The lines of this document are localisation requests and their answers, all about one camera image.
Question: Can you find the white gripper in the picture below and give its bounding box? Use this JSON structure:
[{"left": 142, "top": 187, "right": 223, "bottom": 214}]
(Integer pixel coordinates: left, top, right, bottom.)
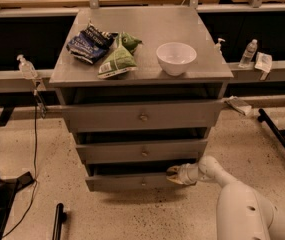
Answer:
[{"left": 166, "top": 163, "right": 199, "bottom": 185}]

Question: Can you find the grey bottom drawer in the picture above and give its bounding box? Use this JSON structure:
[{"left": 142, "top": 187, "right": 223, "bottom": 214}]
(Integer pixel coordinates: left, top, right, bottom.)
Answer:
[{"left": 86, "top": 164, "right": 183, "bottom": 192}]

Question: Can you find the grey drawer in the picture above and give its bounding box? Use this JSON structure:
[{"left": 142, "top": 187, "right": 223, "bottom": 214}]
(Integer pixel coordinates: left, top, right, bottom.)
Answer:
[
  {"left": 62, "top": 101, "right": 223, "bottom": 132},
  {"left": 86, "top": 164, "right": 183, "bottom": 192},
  {"left": 76, "top": 139, "right": 207, "bottom": 164}
]

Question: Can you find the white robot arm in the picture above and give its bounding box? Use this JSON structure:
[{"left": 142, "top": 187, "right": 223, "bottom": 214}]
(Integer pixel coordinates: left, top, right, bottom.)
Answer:
[{"left": 166, "top": 156, "right": 285, "bottom": 240}]

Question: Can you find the grey middle drawer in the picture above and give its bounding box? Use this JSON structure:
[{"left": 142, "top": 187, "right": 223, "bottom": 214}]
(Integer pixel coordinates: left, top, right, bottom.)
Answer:
[{"left": 76, "top": 139, "right": 207, "bottom": 164}]

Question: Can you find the grey drawer cabinet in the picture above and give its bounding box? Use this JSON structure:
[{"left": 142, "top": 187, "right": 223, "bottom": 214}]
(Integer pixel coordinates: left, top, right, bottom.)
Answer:
[{"left": 48, "top": 5, "right": 234, "bottom": 190}]

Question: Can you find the grey top drawer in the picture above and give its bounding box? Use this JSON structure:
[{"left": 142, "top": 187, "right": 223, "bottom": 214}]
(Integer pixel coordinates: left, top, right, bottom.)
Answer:
[{"left": 62, "top": 101, "right": 223, "bottom": 132}]

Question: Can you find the white bowl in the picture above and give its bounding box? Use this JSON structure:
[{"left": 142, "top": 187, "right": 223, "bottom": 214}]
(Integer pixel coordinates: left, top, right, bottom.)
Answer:
[{"left": 156, "top": 42, "right": 197, "bottom": 76}]

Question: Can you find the black bar on floor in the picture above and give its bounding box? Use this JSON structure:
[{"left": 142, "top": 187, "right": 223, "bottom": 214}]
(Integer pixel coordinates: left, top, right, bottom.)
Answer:
[{"left": 52, "top": 203, "right": 67, "bottom": 240}]

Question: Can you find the green chip bag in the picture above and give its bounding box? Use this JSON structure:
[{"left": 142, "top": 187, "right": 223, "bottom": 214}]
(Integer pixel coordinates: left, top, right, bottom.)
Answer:
[{"left": 98, "top": 42, "right": 137, "bottom": 79}]

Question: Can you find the small pump bottle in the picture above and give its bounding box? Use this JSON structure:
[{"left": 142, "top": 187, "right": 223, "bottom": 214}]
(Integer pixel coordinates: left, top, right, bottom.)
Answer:
[{"left": 215, "top": 38, "right": 226, "bottom": 54}]

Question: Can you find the green plush toy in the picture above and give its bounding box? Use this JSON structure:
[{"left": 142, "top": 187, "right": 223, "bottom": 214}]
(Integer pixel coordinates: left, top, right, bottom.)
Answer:
[{"left": 116, "top": 32, "right": 142, "bottom": 54}]

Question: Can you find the white wipes packet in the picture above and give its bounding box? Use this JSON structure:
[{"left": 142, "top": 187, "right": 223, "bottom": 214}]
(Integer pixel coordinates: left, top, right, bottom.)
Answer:
[{"left": 254, "top": 52, "right": 272, "bottom": 80}]

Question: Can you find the clear water bottle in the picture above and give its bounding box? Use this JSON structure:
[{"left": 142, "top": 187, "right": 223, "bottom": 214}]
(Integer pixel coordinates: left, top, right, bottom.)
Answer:
[{"left": 239, "top": 39, "right": 258, "bottom": 68}]

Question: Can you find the blue chip bag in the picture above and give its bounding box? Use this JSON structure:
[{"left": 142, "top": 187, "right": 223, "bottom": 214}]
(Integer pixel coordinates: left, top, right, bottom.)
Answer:
[{"left": 66, "top": 23, "right": 118, "bottom": 65}]

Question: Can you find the hand sanitizer pump bottle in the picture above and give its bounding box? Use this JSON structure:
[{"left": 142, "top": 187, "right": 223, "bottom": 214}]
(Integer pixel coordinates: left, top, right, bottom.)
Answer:
[{"left": 17, "top": 54, "right": 38, "bottom": 80}]

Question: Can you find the folded cloth on rail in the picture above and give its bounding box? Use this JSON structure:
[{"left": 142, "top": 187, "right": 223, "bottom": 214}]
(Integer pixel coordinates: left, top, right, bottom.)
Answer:
[{"left": 226, "top": 96, "right": 252, "bottom": 115}]

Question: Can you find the black cable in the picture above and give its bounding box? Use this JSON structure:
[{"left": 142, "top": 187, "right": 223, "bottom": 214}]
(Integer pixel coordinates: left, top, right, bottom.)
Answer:
[{"left": 1, "top": 89, "right": 40, "bottom": 239}]

